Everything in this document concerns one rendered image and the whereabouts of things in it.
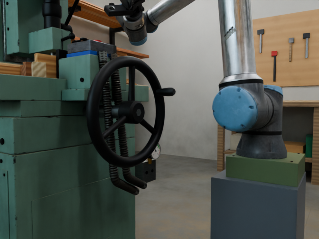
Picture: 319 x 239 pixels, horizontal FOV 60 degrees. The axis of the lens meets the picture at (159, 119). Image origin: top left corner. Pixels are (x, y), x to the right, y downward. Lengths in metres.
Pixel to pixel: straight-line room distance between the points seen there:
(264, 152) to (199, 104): 3.19
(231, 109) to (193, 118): 3.35
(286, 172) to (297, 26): 3.05
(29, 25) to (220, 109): 0.70
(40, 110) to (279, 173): 0.80
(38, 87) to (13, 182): 0.24
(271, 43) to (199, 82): 1.12
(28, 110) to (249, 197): 0.77
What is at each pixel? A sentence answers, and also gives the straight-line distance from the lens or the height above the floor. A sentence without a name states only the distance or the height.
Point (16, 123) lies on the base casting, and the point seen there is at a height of 0.79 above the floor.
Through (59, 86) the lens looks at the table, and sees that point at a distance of 0.80.
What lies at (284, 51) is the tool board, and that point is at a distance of 3.92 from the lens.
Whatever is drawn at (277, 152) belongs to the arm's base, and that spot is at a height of 0.65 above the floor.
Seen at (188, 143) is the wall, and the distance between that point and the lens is 4.34.
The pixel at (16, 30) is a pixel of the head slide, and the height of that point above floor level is 1.07.
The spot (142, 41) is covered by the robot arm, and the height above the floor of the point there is 1.13.
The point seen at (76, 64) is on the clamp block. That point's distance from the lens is 0.78.
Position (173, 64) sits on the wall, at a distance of 4.47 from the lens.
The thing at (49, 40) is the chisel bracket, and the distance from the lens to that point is 0.96.
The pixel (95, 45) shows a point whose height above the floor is 0.99.
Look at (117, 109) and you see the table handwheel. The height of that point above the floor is 0.82.
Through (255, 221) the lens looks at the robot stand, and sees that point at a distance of 1.10.
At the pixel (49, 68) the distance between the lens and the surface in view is 0.89.
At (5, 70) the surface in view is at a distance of 0.90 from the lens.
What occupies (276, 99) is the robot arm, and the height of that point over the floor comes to 0.85.
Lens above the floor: 0.83
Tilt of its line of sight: 3 degrees down
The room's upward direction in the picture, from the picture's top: straight up
